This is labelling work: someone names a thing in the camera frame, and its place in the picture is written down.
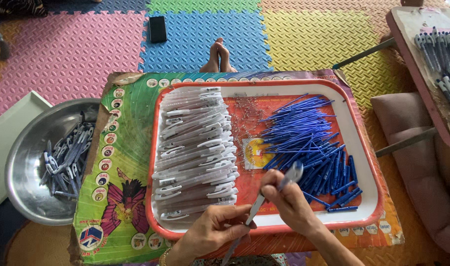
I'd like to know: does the person's right hand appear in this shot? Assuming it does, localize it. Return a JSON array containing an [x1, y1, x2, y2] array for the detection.
[[260, 169, 322, 237]]

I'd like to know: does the person's left hand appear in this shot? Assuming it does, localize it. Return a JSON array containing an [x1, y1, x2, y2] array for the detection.
[[172, 204, 258, 265]]

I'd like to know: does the white blue ballpoint pen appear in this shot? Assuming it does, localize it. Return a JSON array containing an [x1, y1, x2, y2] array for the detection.
[[221, 161, 304, 266]]

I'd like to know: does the person's patterned clothing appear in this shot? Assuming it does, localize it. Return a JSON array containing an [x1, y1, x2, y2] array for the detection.
[[191, 253, 290, 266]]

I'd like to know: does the pile of blue pen refills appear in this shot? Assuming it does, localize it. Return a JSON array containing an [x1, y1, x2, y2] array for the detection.
[[259, 93, 363, 214]]

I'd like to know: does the pile of white pen barrels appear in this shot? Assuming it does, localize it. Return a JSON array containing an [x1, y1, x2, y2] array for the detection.
[[151, 86, 241, 221]]

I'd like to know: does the orange rimmed white tray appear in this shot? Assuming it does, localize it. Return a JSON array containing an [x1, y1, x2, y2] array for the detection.
[[145, 79, 385, 241]]

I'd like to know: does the pile of small metal springs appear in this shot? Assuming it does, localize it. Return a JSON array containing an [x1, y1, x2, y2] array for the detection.
[[230, 92, 271, 175]]

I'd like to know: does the colourful printed low table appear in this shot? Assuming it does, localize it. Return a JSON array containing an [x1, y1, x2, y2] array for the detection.
[[68, 69, 405, 266]]

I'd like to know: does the pink cushion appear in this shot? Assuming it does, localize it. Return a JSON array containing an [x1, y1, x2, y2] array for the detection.
[[370, 92, 450, 259]]

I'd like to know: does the heap of assembled pens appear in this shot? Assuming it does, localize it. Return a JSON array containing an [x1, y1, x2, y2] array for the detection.
[[39, 112, 96, 199]]

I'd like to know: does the person's right foot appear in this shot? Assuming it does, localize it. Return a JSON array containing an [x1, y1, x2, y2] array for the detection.
[[218, 40, 239, 73]]

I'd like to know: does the pink low table with pens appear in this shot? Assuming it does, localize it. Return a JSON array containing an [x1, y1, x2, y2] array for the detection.
[[332, 6, 450, 158]]

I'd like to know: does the round metal bowl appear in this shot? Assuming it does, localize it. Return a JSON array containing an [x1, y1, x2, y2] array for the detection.
[[5, 98, 102, 226]]

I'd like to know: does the black phone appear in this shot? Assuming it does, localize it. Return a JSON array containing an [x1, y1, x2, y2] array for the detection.
[[148, 16, 168, 44]]

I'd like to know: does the white flat board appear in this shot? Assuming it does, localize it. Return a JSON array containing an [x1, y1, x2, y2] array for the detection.
[[0, 90, 52, 216]]

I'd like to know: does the dark patterned cloth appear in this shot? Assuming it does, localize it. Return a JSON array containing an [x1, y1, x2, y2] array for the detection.
[[0, 0, 48, 17]]

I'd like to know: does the gold bracelet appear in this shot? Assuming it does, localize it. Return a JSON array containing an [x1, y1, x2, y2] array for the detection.
[[158, 247, 172, 266]]

